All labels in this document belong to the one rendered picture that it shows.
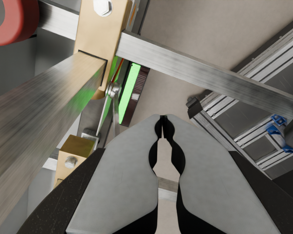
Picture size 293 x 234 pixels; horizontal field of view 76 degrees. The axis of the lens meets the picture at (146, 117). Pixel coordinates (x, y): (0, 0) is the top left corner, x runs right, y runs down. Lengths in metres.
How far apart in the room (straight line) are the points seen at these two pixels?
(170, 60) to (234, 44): 0.96
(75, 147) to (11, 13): 0.22
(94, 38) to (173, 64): 0.10
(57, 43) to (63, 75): 0.37
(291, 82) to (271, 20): 0.34
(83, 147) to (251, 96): 0.29
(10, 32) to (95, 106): 0.28
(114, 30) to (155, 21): 0.87
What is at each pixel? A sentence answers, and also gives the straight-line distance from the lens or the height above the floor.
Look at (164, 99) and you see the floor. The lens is 1.22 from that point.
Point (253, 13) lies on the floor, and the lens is 1.22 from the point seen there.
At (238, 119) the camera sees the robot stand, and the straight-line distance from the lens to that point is 1.14.
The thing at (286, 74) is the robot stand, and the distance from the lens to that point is 1.13.
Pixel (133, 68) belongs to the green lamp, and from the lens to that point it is 0.43.
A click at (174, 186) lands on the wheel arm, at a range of 0.42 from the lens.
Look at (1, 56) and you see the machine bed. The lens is 0.48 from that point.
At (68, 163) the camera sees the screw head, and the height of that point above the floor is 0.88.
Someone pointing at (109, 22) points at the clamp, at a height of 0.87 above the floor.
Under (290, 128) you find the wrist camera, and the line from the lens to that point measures 0.24.
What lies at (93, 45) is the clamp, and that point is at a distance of 0.25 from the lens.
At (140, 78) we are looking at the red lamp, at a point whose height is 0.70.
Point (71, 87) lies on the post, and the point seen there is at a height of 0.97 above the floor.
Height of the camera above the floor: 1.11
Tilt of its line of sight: 60 degrees down
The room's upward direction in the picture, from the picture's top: 176 degrees counter-clockwise
